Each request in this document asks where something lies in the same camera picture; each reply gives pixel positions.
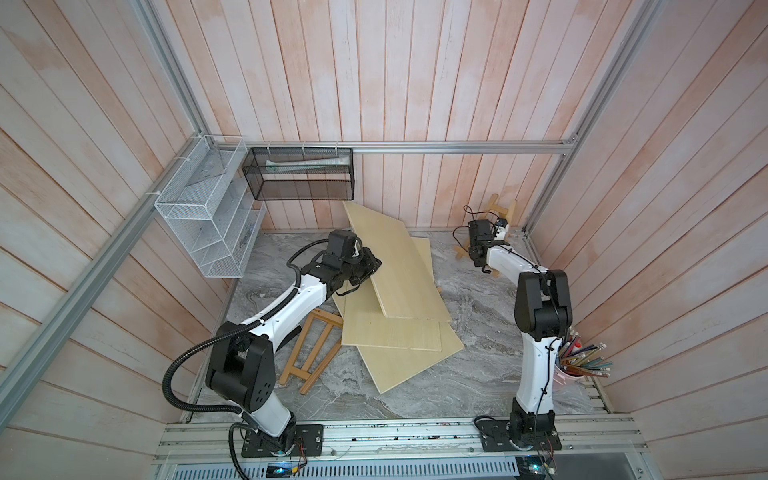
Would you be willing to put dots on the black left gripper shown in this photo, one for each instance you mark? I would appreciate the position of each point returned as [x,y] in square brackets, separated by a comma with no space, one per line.
[371,265]

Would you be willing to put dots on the plywood board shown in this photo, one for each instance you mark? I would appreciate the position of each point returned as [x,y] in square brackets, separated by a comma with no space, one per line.
[366,325]
[403,285]
[389,367]

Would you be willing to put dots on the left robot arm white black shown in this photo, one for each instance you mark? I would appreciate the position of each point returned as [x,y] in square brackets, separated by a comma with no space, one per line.
[242,368]

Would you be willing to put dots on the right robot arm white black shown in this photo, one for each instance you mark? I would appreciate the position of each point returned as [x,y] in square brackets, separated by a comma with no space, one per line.
[542,313]

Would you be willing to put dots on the white mesh tiered shelf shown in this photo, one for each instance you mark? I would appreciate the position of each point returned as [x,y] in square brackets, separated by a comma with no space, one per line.
[207,203]

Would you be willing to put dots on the pink cup of pencils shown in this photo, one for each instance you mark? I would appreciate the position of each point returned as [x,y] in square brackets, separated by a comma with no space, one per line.
[579,360]

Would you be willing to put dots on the black mesh wire basket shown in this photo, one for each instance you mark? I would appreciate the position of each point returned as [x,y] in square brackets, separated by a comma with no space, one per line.
[300,173]

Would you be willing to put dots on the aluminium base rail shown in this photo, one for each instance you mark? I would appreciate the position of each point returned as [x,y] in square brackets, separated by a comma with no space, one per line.
[599,446]

